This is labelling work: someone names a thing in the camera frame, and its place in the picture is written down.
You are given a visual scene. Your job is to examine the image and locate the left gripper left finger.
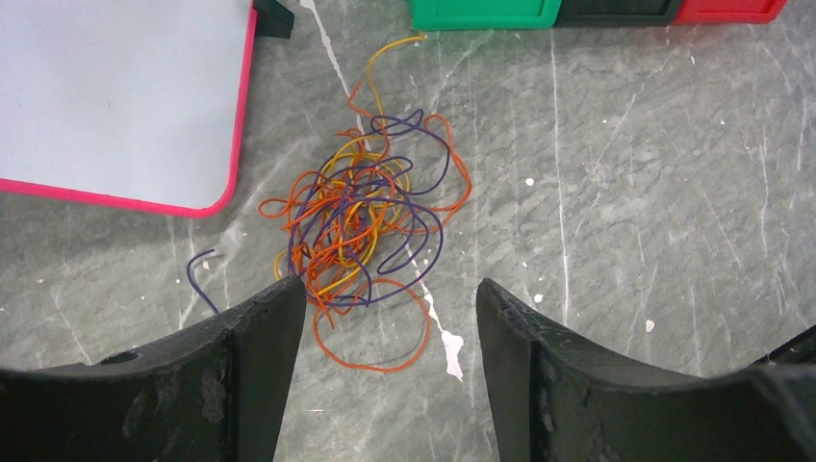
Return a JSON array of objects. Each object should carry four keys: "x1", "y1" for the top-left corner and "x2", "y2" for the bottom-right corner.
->
[{"x1": 1, "y1": 276, "x2": 306, "y2": 461}]

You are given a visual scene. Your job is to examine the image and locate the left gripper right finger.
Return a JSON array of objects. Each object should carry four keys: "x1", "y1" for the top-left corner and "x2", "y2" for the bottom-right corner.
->
[{"x1": 475, "y1": 279, "x2": 815, "y2": 461}]

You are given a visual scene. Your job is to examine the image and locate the orange cable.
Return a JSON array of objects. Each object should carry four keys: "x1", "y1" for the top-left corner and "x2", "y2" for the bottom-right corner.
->
[{"x1": 258, "y1": 79, "x2": 474, "y2": 375}]

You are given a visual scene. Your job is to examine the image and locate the purple cable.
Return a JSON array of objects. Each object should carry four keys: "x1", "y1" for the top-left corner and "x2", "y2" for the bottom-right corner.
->
[{"x1": 186, "y1": 108, "x2": 452, "y2": 315}]

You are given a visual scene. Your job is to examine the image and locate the yellow cable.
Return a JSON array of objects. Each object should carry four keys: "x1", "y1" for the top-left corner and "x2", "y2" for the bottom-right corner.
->
[{"x1": 273, "y1": 34, "x2": 427, "y2": 297}]

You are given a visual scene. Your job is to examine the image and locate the pink framed whiteboard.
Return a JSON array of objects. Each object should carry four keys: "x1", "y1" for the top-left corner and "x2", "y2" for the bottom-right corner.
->
[{"x1": 1, "y1": 1, "x2": 294, "y2": 218}]

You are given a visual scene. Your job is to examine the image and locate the black plastic bin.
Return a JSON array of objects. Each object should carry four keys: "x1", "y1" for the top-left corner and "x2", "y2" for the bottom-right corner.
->
[{"x1": 554, "y1": 0, "x2": 683, "y2": 27}]

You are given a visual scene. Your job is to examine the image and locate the green plastic bin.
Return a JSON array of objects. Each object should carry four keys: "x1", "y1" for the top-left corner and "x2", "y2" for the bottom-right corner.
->
[{"x1": 409, "y1": 0, "x2": 562, "y2": 31}]

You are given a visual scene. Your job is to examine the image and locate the red plastic bin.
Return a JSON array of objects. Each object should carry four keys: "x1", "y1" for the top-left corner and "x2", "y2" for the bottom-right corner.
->
[{"x1": 673, "y1": 0, "x2": 787, "y2": 25}]

